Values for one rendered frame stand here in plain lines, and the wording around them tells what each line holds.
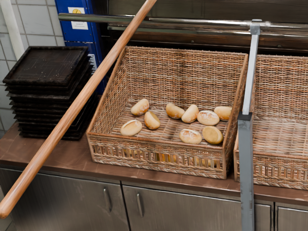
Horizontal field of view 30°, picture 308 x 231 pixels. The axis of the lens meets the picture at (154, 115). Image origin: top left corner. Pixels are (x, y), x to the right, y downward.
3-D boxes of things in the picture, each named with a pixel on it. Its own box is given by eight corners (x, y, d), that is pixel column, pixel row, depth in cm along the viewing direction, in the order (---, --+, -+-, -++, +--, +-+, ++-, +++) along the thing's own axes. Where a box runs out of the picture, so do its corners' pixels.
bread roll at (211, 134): (215, 147, 226) (222, 149, 230) (222, 132, 225) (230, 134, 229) (197, 136, 233) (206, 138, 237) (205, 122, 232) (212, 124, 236)
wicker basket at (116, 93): (131, 95, 268) (122, 43, 252) (251, 106, 250) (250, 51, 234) (90, 163, 232) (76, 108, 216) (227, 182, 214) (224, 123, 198)
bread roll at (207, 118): (222, 120, 243) (222, 109, 240) (215, 129, 239) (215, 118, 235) (200, 115, 248) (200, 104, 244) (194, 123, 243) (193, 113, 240)
